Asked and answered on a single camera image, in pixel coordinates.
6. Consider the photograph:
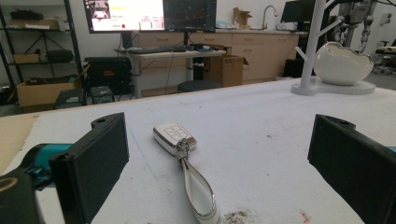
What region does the white standing desk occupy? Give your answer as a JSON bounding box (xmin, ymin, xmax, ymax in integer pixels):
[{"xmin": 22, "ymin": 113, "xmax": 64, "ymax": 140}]
[{"xmin": 125, "ymin": 49, "xmax": 227, "ymax": 99}]

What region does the small black monitor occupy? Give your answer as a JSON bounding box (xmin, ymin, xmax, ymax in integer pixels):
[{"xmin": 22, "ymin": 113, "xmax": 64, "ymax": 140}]
[{"xmin": 280, "ymin": 0, "xmax": 318, "ymax": 32}]

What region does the wooden cabinet counter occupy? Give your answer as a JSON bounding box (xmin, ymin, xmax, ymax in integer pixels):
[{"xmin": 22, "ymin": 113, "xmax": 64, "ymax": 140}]
[{"xmin": 133, "ymin": 29, "xmax": 301, "ymax": 86}]

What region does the white tree-shaped stand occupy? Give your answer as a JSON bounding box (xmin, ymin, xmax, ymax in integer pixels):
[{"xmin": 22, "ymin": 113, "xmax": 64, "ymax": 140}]
[{"xmin": 290, "ymin": 0, "xmax": 377, "ymax": 96}]

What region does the black metal shelf rack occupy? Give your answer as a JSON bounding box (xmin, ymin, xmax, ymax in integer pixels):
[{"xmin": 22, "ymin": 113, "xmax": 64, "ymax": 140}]
[{"xmin": 0, "ymin": 0, "xmax": 84, "ymax": 89}]

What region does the small torn cardboard box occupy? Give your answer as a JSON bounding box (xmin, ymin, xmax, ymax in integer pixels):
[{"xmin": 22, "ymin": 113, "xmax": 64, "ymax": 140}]
[{"xmin": 232, "ymin": 7, "xmax": 253, "ymax": 30}]

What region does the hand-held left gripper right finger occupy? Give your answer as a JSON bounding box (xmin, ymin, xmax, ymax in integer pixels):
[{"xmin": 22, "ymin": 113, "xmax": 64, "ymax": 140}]
[{"xmin": 307, "ymin": 113, "xmax": 396, "ymax": 224}]

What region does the white car key with strap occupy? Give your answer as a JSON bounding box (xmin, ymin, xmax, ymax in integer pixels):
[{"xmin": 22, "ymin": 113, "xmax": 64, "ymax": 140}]
[{"xmin": 152, "ymin": 122, "xmax": 221, "ymax": 224}]

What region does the white egg-shaped bowl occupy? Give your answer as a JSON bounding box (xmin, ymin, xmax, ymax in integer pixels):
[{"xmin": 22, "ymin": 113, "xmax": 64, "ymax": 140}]
[{"xmin": 312, "ymin": 41, "xmax": 375, "ymax": 87}]

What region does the black equipment case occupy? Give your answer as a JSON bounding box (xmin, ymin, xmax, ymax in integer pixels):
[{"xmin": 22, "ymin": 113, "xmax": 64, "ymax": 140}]
[{"xmin": 84, "ymin": 56, "xmax": 134, "ymax": 95}]

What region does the open cardboard box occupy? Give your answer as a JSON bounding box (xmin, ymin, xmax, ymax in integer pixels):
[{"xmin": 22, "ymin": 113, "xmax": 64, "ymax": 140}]
[{"xmin": 16, "ymin": 75, "xmax": 84, "ymax": 108}]

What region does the large monitor with dark screen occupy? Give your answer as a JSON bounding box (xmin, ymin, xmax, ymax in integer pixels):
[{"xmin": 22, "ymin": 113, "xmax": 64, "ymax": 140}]
[{"xmin": 163, "ymin": 0, "xmax": 218, "ymax": 34}]

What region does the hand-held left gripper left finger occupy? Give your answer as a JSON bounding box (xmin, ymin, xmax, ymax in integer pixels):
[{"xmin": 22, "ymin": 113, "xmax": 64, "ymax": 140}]
[{"xmin": 49, "ymin": 112, "xmax": 130, "ymax": 224}]

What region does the large monitor with bright screen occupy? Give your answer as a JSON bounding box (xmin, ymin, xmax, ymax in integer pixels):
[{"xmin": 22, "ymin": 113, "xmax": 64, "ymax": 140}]
[{"xmin": 82, "ymin": 0, "xmax": 165, "ymax": 35}]

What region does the tall cardboard box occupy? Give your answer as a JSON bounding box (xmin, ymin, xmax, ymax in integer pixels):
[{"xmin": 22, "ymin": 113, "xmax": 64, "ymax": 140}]
[{"xmin": 204, "ymin": 54, "xmax": 249, "ymax": 88}]

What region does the metal sink faucet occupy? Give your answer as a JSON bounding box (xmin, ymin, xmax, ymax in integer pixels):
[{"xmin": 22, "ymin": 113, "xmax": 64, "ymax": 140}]
[{"xmin": 261, "ymin": 5, "xmax": 279, "ymax": 31}]

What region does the dark green box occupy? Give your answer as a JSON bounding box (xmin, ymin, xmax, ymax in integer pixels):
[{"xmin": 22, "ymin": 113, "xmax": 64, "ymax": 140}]
[{"xmin": 54, "ymin": 89, "xmax": 88, "ymax": 110}]

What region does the black keyboard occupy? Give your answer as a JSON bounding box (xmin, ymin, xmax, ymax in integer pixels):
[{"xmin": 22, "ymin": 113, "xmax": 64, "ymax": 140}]
[{"xmin": 127, "ymin": 46, "xmax": 187, "ymax": 55}]

